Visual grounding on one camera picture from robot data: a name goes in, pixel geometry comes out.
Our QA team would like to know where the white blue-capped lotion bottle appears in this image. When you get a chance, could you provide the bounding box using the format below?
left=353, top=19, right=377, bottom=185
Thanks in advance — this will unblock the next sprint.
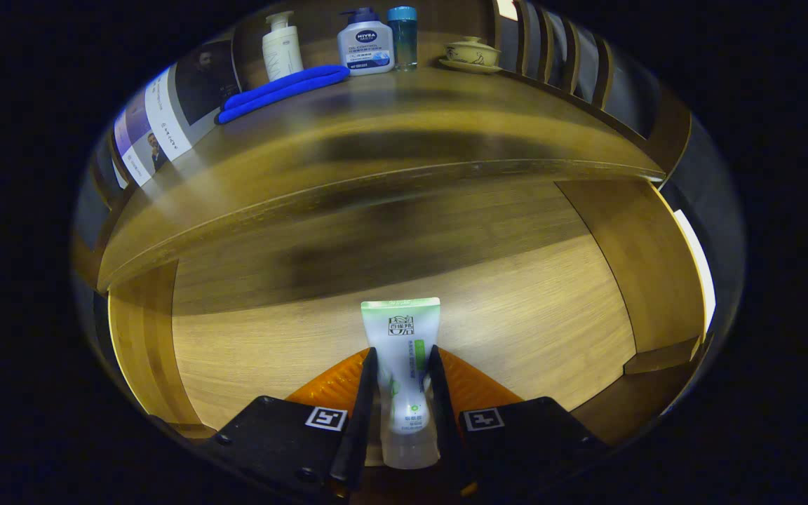
left=337, top=7, right=396, bottom=76

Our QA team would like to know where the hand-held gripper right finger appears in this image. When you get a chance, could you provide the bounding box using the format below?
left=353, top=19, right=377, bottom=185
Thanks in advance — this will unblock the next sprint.
left=429, top=345, right=608, bottom=500

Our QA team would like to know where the brown wooden countertop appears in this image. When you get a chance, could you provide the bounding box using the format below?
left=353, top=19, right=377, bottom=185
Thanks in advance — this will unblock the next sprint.
left=95, top=63, right=666, bottom=292

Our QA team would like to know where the beige saucer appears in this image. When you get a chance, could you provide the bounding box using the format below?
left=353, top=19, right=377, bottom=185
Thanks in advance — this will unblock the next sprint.
left=439, top=58, right=503, bottom=74

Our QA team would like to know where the thick white book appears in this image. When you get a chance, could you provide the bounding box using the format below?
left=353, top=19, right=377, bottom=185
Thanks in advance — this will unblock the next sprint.
left=143, top=39, right=243, bottom=163

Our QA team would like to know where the white pump bottle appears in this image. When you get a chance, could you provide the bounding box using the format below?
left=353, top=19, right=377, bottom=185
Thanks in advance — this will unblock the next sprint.
left=262, top=11, right=304, bottom=82

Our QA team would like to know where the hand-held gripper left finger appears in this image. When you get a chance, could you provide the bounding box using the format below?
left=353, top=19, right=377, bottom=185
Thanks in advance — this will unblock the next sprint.
left=201, top=347, right=379, bottom=500

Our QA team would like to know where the white green cream tube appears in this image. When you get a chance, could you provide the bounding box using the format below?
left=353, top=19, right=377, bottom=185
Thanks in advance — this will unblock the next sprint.
left=361, top=297, right=441, bottom=469

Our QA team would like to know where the beige lidded tea cup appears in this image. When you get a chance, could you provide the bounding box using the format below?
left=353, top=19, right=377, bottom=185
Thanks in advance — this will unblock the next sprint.
left=445, top=36, right=501, bottom=68

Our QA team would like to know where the folded blue cloth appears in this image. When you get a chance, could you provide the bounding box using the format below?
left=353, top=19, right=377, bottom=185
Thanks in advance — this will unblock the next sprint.
left=216, top=65, right=351, bottom=126

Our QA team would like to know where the slim teal bottle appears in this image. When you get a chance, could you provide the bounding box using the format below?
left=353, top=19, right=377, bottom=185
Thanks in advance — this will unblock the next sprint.
left=386, top=6, right=419, bottom=72

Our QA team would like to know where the purple book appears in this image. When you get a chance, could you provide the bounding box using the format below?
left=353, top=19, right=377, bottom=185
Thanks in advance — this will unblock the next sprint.
left=111, top=105, right=156, bottom=189

